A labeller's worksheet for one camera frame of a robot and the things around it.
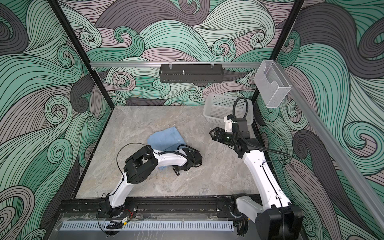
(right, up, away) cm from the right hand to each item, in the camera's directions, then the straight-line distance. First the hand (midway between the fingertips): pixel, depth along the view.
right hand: (215, 133), depth 77 cm
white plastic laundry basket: (+10, +17, +42) cm, 46 cm away
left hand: (-24, -17, +15) cm, 33 cm away
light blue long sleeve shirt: (-27, -6, +20) cm, 34 cm away
